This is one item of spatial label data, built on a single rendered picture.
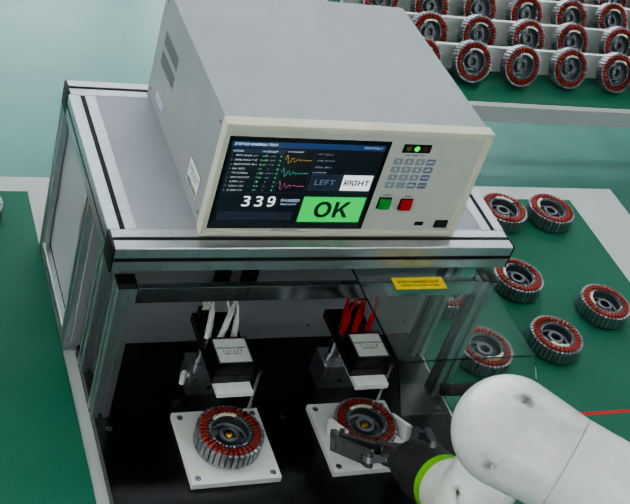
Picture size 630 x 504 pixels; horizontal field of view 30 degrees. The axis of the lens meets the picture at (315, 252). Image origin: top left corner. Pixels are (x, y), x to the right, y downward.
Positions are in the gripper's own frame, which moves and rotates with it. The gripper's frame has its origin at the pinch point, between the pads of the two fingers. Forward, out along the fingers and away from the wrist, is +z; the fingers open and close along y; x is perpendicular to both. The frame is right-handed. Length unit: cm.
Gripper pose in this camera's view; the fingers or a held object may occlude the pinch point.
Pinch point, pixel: (364, 426)
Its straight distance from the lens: 200.4
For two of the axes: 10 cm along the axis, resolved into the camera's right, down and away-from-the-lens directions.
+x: 0.7, -9.8, -1.8
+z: -4.0, -1.9, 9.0
